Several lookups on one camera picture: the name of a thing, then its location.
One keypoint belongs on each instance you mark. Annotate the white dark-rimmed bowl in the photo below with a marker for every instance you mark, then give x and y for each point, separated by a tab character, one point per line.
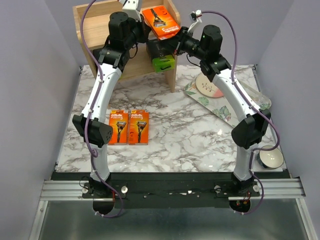
272	159

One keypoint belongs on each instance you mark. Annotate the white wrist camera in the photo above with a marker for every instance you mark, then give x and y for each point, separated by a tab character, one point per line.
196	20
132	8

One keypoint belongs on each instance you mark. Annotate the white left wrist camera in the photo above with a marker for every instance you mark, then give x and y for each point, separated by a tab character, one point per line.
132	8

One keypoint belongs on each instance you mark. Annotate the black green razor box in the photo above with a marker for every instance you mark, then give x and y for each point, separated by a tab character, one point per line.
96	53
161	59

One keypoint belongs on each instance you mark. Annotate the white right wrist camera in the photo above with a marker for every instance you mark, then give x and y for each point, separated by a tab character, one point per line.
196	20

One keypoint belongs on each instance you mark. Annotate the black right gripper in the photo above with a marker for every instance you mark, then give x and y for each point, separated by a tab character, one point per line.
180	39

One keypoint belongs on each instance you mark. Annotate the orange razor box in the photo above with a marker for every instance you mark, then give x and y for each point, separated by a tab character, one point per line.
138	130
162	24
119	121

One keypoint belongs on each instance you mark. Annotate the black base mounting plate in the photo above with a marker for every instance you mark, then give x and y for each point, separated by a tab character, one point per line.
170	190

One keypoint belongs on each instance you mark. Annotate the black green razor box front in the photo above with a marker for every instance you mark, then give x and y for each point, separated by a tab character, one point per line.
96	53

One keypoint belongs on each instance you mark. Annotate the clear floral tray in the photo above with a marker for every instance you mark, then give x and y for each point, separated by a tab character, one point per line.
221	107

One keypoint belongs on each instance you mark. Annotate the pink cream round plate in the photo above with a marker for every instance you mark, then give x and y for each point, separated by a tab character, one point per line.
207	88

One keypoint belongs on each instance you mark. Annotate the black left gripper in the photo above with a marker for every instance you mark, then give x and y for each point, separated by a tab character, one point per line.
145	30

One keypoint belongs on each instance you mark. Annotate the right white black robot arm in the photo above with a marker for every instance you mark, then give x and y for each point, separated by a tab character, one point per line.
253	121

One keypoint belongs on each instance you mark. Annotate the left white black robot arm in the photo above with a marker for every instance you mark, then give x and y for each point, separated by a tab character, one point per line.
105	95

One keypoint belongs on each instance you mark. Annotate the aluminium rail frame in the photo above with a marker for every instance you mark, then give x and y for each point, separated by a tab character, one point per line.
184	136

